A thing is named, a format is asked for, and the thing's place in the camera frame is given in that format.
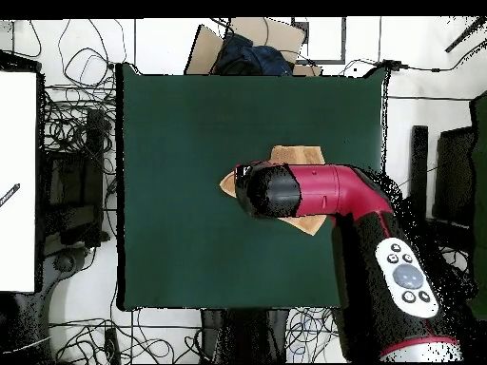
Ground orange terry towel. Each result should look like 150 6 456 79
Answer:
219 144 329 237

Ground dark green table cloth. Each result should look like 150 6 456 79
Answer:
114 62 390 313

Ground dark blue jeans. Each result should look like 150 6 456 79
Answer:
213 31 295 77

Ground black stand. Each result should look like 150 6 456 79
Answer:
37 107 111 254
408 125 477 252

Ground black power strip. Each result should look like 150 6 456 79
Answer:
103 327 122 364

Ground white panel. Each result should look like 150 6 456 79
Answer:
0 70 38 294

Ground black marker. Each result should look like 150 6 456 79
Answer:
0 182 21 208

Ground black tripod leg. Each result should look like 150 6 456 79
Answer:
443 16 487 53

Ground black square frame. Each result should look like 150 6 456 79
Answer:
291 16 347 65

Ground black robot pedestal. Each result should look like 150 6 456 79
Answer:
200 308 290 364

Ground black cable tangle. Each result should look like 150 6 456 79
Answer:
284 306 343 363
28 18 128 239
49 307 214 364

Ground thin black cable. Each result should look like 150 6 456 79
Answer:
340 37 487 77

